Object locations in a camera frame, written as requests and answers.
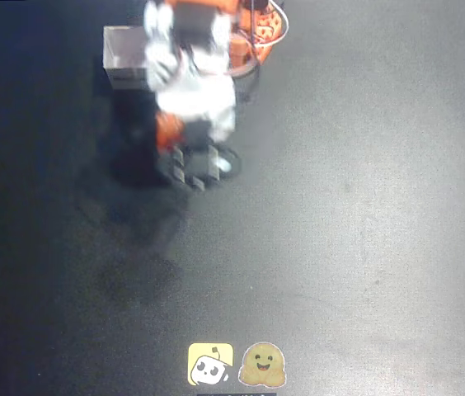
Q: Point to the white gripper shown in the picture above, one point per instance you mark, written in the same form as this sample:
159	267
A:
209	124

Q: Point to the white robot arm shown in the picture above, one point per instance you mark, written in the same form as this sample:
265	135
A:
160	53

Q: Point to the orange robot base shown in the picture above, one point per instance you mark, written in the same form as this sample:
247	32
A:
265	24

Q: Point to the white cardboard box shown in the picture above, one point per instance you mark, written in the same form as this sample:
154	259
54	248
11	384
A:
123	49

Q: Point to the yellow robot logo sticker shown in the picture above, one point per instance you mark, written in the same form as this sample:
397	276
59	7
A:
210	364

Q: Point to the hugging face emoji sticker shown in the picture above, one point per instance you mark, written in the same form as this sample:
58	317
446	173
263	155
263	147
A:
261	364

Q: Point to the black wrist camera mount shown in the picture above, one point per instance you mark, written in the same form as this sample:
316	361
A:
195	138

